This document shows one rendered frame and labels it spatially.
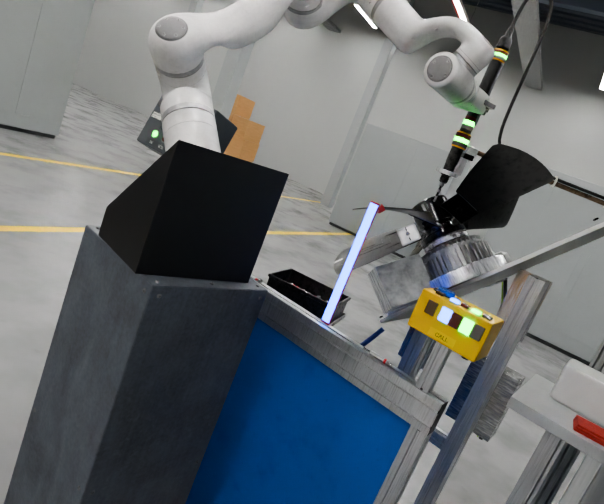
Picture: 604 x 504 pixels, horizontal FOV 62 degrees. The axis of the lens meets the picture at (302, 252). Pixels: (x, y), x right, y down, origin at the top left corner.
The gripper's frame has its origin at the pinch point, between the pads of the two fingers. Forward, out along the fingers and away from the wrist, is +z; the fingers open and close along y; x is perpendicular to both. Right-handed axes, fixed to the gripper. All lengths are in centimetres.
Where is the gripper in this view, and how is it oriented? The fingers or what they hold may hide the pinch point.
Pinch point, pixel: (477, 106)
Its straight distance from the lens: 156.2
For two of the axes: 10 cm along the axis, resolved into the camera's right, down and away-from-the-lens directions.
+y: 7.4, 4.2, -5.3
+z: 5.6, 0.4, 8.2
